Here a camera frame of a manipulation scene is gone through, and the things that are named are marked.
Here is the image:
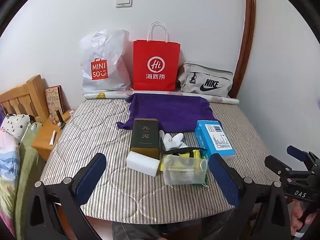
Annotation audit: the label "person's right hand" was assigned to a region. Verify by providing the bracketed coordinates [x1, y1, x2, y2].
[290, 200, 309, 236]

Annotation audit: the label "black watch strap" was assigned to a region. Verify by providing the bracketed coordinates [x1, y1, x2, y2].
[162, 146, 208, 155]

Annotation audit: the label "red paper bag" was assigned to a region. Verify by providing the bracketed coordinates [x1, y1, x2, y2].
[133, 22, 181, 91]

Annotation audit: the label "clear plastic container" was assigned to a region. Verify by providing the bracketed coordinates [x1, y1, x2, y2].
[162, 154, 209, 186]

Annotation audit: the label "white gloves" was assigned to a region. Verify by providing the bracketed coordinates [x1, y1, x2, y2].
[159, 130, 188, 152]

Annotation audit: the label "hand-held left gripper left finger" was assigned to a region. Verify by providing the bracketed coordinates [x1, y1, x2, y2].
[25, 152, 108, 240]

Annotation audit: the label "white paper roll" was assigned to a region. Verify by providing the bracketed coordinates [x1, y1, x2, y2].
[84, 90, 240, 105]

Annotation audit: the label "blue tissue pack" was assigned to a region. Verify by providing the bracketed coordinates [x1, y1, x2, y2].
[194, 120, 237, 164]

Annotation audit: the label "dark green tin box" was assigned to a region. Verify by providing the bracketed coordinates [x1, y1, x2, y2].
[129, 118, 161, 159]

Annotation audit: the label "purple cloth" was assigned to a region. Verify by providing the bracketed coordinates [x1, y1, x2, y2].
[117, 93, 223, 133]

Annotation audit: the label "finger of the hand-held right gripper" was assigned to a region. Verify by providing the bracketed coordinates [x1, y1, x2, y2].
[264, 155, 302, 182]
[287, 145, 320, 172]

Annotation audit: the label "wooden nightstand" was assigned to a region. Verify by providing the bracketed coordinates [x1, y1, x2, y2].
[31, 110, 74, 160]

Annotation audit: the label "patterned book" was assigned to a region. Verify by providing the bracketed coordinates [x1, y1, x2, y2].
[45, 86, 64, 115]

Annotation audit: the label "white sponge block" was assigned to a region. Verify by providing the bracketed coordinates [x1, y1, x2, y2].
[126, 151, 160, 177]

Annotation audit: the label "black object on nightstand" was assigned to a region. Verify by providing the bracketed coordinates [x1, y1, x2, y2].
[55, 110, 66, 130]

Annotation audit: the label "wooden headboard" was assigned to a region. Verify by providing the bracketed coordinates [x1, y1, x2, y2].
[0, 74, 49, 128]

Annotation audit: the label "brown wooden door frame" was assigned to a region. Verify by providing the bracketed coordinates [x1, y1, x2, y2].
[234, 0, 255, 98]

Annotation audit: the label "black dotted white pillow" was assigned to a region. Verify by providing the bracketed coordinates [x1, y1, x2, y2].
[0, 114, 32, 145]

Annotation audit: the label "person's legs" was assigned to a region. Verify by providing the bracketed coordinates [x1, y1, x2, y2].
[111, 217, 213, 240]

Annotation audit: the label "white plastic shopping bag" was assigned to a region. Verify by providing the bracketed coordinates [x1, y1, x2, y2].
[80, 29, 131, 95]

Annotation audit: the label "grey pouch bag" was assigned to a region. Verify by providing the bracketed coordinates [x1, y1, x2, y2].
[177, 63, 234, 98]

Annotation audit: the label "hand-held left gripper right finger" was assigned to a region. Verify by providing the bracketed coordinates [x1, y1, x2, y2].
[209, 153, 292, 240]

